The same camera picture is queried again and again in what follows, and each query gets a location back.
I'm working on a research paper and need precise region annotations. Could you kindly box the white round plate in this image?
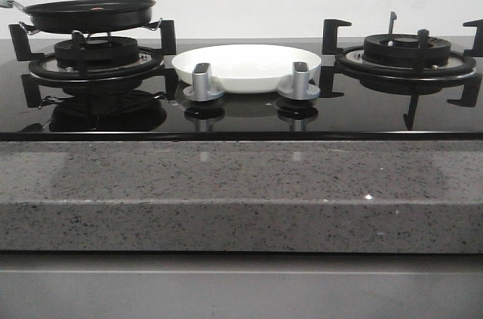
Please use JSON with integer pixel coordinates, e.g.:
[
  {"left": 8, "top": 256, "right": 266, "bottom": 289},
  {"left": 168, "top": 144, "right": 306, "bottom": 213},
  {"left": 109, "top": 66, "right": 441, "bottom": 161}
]
[{"left": 172, "top": 44, "right": 321, "bottom": 94}]

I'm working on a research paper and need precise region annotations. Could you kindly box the black frying pan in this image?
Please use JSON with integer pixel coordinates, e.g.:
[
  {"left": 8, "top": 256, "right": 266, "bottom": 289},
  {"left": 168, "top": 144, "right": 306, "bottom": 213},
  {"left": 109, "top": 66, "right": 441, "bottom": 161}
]
[{"left": 1, "top": 0, "right": 155, "bottom": 29}]

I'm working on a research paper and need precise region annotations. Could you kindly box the left silver stove knob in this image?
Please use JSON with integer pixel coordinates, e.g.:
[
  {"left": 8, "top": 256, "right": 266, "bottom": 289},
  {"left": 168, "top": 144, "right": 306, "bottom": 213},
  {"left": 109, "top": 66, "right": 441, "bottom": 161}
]
[{"left": 183, "top": 63, "right": 225, "bottom": 103}]

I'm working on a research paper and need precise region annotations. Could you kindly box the silver stove knob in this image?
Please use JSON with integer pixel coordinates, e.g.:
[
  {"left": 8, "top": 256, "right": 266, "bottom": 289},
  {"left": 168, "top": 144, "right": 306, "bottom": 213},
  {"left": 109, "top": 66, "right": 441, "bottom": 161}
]
[
  {"left": 183, "top": 63, "right": 225, "bottom": 103},
  {"left": 278, "top": 62, "right": 320, "bottom": 100}
]

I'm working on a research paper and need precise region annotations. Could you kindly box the right silver stove knob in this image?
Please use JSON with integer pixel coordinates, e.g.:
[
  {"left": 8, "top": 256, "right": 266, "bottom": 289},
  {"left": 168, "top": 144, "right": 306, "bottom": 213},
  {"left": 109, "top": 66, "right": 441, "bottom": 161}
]
[{"left": 278, "top": 62, "right": 320, "bottom": 100}]

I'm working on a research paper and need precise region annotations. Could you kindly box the black glass cooktop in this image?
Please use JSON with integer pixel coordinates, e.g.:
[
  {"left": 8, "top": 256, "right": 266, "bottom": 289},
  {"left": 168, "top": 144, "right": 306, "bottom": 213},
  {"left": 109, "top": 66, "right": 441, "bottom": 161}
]
[{"left": 1, "top": 39, "right": 482, "bottom": 141}]

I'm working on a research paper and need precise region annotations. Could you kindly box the left black gas burner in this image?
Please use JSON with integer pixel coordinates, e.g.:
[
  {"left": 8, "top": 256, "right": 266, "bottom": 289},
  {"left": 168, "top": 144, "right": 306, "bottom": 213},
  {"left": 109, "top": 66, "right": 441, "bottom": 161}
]
[{"left": 54, "top": 36, "right": 139, "bottom": 69}]

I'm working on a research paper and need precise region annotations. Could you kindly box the black gas burner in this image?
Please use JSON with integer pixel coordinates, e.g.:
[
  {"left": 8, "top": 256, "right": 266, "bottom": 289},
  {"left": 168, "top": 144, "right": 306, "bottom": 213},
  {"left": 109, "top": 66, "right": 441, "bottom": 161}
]
[
  {"left": 362, "top": 34, "right": 451, "bottom": 68},
  {"left": 54, "top": 36, "right": 139, "bottom": 69}
]

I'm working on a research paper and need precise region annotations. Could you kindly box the right black gas burner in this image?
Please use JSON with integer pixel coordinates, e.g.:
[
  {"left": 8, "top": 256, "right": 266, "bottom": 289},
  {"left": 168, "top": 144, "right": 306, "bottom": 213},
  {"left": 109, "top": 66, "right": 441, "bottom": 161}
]
[{"left": 362, "top": 34, "right": 451, "bottom": 68}]

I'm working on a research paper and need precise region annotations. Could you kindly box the left black pan support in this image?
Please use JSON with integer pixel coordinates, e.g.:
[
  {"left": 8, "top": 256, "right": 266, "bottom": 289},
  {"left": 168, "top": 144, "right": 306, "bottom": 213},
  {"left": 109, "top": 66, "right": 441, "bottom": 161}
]
[{"left": 11, "top": 20, "right": 177, "bottom": 108}]

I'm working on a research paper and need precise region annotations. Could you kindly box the wire pan trivet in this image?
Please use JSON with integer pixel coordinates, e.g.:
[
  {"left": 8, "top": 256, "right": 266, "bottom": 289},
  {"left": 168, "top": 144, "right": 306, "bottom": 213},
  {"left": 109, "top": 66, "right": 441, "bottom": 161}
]
[{"left": 8, "top": 19, "right": 163, "bottom": 36}]

